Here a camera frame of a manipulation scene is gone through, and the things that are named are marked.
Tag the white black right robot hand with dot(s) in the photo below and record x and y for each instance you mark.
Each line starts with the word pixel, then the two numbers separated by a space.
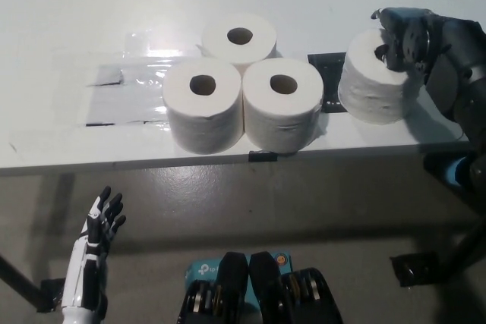
pixel 412 41

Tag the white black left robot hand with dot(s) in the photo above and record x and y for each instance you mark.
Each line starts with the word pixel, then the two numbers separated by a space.
pixel 81 267

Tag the wrinkled white toilet paper roll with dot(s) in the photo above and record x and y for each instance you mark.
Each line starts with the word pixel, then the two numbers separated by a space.
pixel 368 96

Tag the smooth white toilet paper roll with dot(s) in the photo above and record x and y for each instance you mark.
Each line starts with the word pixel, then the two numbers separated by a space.
pixel 220 41
pixel 283 123
pixel 203 123

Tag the black table leg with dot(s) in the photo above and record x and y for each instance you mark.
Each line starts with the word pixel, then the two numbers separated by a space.
pixel 19 280
pixel 465 248

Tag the black tape square marker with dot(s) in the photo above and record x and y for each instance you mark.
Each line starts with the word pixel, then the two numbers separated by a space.
pixel 330 81

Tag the teal tp-link box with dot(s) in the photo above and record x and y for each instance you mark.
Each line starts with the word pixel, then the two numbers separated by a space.
pixel 201 269

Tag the black object with blue cap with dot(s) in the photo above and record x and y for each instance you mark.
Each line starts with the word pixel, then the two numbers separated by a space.
pixel 453 170

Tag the clear plastic sheet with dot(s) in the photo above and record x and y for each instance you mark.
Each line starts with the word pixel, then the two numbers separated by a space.
pixel 123 102

